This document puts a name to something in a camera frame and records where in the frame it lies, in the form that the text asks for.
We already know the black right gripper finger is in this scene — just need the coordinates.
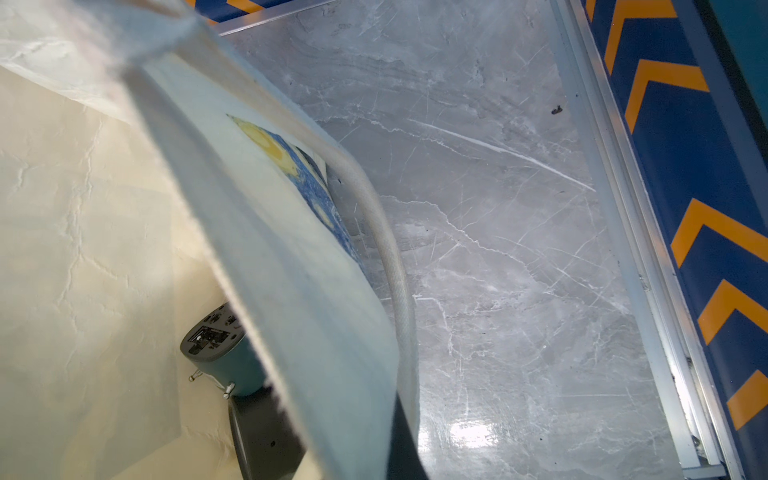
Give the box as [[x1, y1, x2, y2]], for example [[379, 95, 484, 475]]
[[386, 396, 429, 480]]

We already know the black twin-bell alarm clock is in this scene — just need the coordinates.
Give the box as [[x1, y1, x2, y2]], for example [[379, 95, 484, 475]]
[[228, 387, 305, 480]]

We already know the dark teal triangular clock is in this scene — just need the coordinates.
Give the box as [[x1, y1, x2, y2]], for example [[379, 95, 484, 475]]
[[180, 302, 266, 399]]

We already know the cream canvas bag blue print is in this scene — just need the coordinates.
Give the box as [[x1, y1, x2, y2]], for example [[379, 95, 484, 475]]
[[1, 1, 419, 479]]

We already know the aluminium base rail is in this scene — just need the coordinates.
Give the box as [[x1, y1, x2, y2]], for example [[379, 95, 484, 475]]
[[549, 1, 744, 479]]

